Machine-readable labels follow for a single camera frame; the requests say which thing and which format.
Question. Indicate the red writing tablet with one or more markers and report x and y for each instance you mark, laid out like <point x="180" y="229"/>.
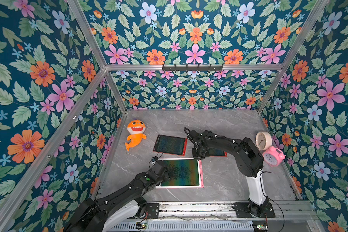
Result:
<point x="217" y="153"/>
<point x="170" y="145"/>

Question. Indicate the right red writing tablet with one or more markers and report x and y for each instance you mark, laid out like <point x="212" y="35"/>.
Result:
<point x="217" y="153"/>

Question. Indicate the left red writing tablet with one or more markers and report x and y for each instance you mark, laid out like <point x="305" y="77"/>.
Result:
<point x="170" y="145"/>

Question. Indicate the beige round clock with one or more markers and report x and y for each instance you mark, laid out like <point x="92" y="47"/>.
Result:
<point x="263" y="140"/>

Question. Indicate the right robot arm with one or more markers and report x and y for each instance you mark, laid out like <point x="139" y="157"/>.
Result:
<point x="248" y="158"/>

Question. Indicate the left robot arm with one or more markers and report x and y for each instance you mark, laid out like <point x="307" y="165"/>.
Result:
<point x="101" y="215"/>

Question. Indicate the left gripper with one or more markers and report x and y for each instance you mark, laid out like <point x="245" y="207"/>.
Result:
<point x="166" y="176"/>

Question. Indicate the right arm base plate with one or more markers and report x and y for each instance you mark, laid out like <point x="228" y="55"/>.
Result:
<point x="244" y="210"/>

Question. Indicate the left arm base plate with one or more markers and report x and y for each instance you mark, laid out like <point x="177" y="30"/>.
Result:
<point x="149" y="210"/>

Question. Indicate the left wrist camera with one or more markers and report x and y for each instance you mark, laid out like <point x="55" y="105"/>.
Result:
<point x="154" y="159"/>

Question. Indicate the aluminium front rail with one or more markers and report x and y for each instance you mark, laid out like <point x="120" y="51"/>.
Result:
<point x="285" y="209"/>

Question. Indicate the pink alarm clock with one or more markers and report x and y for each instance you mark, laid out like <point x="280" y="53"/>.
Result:
<point x="273" y="156"/>

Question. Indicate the pink white writing tablet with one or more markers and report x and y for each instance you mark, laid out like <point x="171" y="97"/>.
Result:
<point x="183" y="173"/>

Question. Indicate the black hook rail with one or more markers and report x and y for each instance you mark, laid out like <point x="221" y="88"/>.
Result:
<point x="195" y="67"/>

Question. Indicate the white vent grille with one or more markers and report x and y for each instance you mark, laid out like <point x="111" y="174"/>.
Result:
<point x="183" y="226"/>

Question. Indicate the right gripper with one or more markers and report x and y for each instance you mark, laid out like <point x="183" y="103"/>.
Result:
<point x="198" y="149"/>

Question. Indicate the orange shark plush toy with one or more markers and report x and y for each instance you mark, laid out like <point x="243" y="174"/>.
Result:
<point x="136" y="129"/>

